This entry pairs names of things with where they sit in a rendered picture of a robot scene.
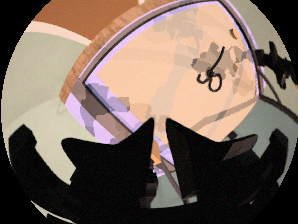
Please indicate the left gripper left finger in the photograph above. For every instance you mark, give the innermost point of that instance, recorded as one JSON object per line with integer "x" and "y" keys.
{"x": 131, "y": 161}

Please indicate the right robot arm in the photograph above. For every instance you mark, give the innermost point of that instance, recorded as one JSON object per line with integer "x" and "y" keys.
{"x": 281, "y": 75}

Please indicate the black rope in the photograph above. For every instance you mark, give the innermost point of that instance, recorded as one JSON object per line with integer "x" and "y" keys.
{"x": 210, "y": 73}

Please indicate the black metal frame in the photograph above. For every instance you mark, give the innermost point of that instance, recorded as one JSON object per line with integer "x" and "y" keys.
{"x": 266, "y": 99}

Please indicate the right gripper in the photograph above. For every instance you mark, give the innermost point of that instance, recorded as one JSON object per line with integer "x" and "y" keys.
{"x": 273, "y": 55}

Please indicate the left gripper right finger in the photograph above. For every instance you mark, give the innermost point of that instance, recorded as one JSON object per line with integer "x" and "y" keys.
{"x": 197, "y": 158}

